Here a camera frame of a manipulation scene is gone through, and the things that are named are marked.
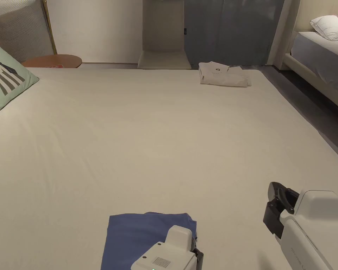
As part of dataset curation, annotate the folded beige garment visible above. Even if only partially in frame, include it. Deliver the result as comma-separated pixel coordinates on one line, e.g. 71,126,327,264
198,61,252,88

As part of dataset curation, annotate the grey curtain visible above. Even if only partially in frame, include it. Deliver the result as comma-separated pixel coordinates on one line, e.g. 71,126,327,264
184,0,284,66

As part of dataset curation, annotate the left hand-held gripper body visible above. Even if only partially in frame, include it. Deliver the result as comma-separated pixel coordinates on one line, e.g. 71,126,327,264
130,224,205,270

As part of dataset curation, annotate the round wooden side table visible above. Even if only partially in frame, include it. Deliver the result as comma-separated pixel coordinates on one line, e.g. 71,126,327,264
21,54,83,69

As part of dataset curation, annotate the cream bed with grey mattress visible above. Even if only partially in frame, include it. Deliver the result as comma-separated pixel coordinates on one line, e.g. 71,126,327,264
281,0,338,115

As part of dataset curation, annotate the bed with beige sheet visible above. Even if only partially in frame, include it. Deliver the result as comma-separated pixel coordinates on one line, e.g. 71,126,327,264
0,67,338,270

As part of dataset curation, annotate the pale green printed cushion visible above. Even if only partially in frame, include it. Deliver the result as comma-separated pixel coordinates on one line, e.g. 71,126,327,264
0,37,40,116

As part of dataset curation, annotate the blue garment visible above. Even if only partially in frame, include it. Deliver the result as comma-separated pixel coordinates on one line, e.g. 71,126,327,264
100,212,198,270

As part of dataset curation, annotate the white pillow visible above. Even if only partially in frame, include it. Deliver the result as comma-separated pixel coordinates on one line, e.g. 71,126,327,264
310,15,338,41

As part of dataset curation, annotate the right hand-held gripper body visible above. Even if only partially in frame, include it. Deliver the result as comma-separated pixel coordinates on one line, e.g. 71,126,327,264
263,189,338,270

